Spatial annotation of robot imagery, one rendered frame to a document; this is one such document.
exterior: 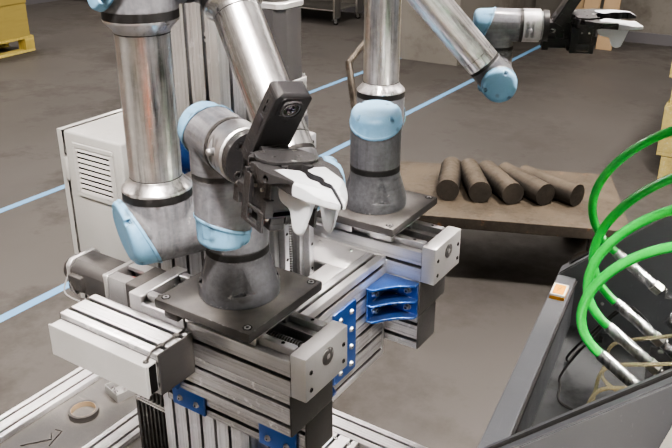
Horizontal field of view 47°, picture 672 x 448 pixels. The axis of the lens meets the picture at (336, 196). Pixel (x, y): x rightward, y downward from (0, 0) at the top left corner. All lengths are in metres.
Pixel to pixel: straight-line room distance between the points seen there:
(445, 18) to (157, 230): 0.76
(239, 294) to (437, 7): 0.72
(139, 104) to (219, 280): 0.35
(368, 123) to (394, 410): 1.39
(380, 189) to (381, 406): 1.27
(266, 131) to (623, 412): 0.58
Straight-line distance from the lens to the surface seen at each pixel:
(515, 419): 1.31
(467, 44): 1.68
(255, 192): 0.86
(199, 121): 1.00
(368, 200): 1.75
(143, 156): 1.26
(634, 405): 1.08
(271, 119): 0.85
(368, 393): 2.91
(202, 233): 1.05
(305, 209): 0.79
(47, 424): 2.60
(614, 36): 1.84
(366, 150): 1.72
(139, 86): 1.22
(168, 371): 1.48
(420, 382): 2.98
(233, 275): 1.38
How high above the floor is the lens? 1.75
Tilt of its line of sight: 23 degrees down
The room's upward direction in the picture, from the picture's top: straight up
